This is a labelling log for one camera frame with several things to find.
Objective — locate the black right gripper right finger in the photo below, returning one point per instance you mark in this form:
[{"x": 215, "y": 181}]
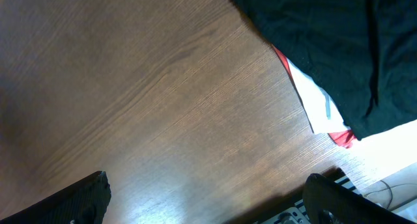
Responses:
[{"x": 329, "y": 202}]

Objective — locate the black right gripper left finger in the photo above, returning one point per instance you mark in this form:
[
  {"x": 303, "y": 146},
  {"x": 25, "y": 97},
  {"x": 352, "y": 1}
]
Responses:
[{"x": 84, "y": 202}]

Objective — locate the red white garment underneath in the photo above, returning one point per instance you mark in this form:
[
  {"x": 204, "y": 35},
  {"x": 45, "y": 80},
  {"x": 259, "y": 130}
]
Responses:
[{"x": 320, "y": 109}]

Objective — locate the black garment in pile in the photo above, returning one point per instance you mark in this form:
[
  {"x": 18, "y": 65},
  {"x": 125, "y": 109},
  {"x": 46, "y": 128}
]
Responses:
[{"x": 361, "y": 52}]

